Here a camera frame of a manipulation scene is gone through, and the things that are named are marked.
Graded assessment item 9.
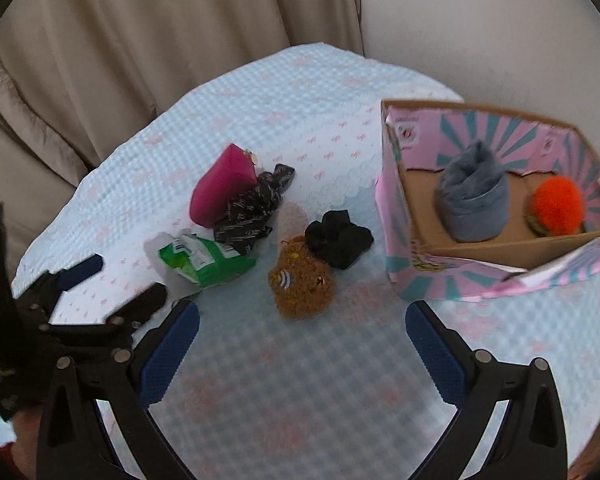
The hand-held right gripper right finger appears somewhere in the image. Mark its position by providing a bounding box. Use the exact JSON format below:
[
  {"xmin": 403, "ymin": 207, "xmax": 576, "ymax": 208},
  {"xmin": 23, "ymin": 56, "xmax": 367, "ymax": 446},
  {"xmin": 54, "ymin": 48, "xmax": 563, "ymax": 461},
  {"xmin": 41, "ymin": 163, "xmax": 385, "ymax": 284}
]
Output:
[{"xmin": 404, "ymin": 301, "xmax": 569, "ymax": 480}]

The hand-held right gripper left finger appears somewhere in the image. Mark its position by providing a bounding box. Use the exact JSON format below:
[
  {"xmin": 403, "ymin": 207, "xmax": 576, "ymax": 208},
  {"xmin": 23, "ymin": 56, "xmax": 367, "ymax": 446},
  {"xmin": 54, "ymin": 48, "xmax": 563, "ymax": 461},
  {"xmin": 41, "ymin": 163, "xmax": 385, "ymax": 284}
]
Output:
[{"xmin": 36, "ymin": 300, "xmax": 201, "ymax": 480}]

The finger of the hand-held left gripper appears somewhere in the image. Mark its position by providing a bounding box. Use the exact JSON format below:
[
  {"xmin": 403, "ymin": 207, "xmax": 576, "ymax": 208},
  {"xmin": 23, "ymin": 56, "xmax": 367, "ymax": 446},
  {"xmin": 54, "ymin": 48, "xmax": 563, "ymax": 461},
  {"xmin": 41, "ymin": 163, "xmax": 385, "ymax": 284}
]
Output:
[
  {"xmin": 42, "ymin": 282, "xmax": 169, "ymax": 348},
  {"xmin": 27, "ymin": 254, "xmax": 104, "ymax": 313}
]

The pink striped cardboard box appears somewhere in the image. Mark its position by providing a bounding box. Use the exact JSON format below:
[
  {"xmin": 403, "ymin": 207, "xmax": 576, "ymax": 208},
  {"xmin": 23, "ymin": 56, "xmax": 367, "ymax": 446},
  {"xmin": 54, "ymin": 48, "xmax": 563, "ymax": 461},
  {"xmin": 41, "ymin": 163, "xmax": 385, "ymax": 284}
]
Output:
[{"xmin": 374, "ymin": 98, "xmax": 600, "ymax": 304}]

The green wet wipes packet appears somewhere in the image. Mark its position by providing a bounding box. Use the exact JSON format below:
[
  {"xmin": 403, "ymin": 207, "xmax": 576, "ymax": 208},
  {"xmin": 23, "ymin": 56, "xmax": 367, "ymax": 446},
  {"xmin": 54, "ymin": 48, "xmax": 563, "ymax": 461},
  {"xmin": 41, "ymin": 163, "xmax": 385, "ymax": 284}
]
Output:
[{"xmin": 144, "ymin": 228, "xmax": 259, "ymax": 290}]

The black patterned cloth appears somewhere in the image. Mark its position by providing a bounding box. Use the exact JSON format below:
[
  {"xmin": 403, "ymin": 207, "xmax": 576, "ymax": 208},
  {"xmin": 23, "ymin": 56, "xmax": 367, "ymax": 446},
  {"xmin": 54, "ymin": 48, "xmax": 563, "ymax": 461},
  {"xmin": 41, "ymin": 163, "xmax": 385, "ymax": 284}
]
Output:
[{"xmin": 212, "ymin": 162, "xmax": 296, "ymax": 256}]

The magenta pouch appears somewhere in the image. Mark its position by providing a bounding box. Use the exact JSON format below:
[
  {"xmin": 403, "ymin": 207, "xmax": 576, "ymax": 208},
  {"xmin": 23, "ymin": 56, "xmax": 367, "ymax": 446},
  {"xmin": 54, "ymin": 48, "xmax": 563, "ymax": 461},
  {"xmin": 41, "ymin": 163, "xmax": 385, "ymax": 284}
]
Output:
[{"xmin": 188, "ymin": 143, "xmax": 261, "ymax": 226}]

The brown plush bear toy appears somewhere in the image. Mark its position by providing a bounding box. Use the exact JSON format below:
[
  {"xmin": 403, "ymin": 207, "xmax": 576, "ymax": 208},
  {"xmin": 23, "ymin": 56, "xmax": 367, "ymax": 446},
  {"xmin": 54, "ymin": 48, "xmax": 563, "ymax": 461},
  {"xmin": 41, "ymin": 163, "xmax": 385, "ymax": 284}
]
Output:
[{"xmin": 267, "ymin": 234, "xmax": 337, "ymax": 319}]

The black scrunchie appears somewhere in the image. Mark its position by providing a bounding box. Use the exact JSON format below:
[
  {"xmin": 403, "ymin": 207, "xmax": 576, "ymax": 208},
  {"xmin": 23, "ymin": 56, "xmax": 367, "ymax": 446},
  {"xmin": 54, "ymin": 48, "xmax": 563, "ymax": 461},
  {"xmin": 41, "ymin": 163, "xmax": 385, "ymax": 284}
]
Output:
[{"xmin": 303, "ymin": 209, "xmax": 375, "ymax": 270}]

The grey fuzzy sock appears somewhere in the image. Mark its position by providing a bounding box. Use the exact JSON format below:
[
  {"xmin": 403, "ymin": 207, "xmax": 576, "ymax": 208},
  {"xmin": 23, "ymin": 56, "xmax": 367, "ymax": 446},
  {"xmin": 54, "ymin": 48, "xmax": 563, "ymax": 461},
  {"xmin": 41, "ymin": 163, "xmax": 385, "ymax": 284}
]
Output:
[{"xmin": 433, "ymin": 139, "xmax": 511, "ymax": 244}]

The orange fluffy pompom toy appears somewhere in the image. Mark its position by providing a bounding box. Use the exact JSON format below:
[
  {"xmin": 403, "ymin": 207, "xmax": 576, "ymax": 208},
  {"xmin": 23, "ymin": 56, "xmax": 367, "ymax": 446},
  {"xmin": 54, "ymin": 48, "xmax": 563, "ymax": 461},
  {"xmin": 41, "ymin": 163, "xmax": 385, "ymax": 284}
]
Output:
[{"xmin": 526, "ymin": 175, "xmax": 586, "ymax": 237}]

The beige curtain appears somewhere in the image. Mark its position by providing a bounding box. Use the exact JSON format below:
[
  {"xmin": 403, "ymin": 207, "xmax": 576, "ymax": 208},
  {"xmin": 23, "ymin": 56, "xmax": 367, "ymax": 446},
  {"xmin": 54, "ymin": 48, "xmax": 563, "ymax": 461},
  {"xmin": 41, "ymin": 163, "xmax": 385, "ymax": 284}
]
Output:
[{"xmin": 0, "ymin": 0, "xmax": 367, "ymax": 273}]

